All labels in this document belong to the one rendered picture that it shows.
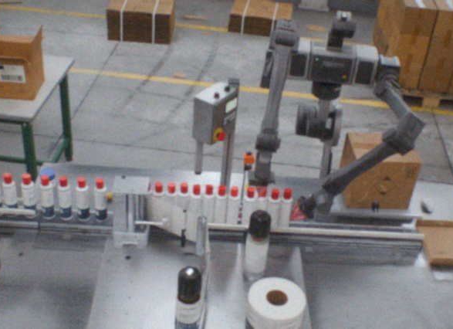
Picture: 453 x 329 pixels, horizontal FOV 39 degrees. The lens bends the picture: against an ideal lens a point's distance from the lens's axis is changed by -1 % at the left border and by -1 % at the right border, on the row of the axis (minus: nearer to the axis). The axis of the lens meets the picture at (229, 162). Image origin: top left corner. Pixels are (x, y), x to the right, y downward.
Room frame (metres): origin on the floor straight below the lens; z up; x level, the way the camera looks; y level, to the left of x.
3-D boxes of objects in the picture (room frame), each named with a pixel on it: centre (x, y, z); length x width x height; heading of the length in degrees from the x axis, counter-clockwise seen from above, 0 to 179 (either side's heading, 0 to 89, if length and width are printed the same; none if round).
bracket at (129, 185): (2.00, 0.38, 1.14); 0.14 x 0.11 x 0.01; 94
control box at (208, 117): (2.20, 0.07, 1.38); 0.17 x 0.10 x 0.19; 149
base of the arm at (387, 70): (2.50, -0.65, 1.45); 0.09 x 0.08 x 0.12; 87
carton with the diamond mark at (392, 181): (2.49, -0.70, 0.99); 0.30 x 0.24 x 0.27; 96
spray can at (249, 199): (2.12, -0.10, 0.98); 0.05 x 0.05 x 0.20
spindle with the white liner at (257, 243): (1.84, -0.13, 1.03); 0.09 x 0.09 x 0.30
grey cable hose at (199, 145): (2.21, 0.13, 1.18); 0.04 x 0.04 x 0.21
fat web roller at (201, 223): (1.92, 0.09, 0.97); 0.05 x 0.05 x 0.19
